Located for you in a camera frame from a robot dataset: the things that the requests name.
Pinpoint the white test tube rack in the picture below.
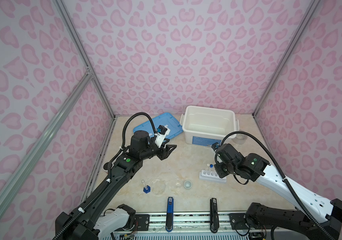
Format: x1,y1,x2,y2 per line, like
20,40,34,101
199,170,227,184

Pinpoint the cork stoppered test tube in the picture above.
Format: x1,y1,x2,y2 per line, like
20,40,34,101
206,164,210,175

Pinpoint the pink jar black lid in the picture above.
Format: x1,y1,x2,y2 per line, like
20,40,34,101
103,163,112,171

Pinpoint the blue stapler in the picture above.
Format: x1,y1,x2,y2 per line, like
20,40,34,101
166,197,174,232

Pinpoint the clear petri dish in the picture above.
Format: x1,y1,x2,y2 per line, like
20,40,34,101
150,179,167,196

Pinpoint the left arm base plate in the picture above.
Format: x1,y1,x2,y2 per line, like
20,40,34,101
116,214,150,232

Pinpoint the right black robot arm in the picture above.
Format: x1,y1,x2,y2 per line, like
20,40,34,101
211,143,342,240

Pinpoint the blue capped test tube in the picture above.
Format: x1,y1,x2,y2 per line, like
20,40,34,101
209,164,214,175

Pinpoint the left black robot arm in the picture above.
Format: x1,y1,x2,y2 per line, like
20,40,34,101
54,126,176,240

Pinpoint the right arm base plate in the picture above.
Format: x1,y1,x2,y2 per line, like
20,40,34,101
228,213,249,231

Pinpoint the black stapler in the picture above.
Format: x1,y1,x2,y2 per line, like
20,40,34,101
210,198,219,234

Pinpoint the left black corrugated cable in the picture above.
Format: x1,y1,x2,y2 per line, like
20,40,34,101
52,112,157,240

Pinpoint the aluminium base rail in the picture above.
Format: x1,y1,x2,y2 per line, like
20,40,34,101
59,209,297,240

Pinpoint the blue plastic bin lid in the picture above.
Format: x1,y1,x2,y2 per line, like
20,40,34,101
132,112,183,141

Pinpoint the white plastic storage bin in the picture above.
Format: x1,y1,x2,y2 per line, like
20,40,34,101
180,106,240,147

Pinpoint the clear tape roll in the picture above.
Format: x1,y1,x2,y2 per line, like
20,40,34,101
233,134,248,145

